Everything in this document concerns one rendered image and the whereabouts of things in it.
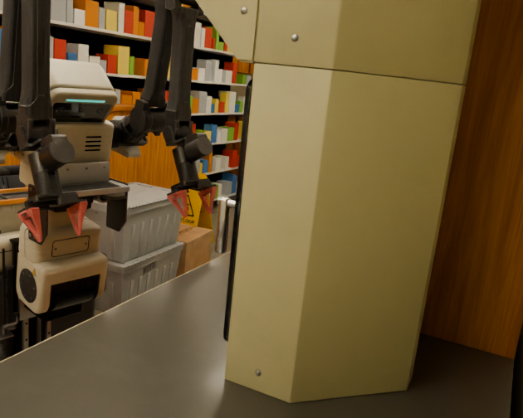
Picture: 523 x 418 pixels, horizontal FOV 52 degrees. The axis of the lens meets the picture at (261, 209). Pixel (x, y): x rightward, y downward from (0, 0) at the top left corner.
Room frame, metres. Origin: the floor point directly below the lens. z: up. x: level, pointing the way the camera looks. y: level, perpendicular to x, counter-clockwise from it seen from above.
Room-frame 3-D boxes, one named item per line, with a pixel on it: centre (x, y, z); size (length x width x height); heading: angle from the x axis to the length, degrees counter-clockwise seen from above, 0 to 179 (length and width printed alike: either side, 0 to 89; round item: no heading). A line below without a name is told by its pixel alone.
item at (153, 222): (3.09, 0.77, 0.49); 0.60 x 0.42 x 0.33; 155
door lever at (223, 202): (0.80, 0.04, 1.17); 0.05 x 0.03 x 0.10; 65
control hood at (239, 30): (0.91, 0.01, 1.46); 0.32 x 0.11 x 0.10; 155
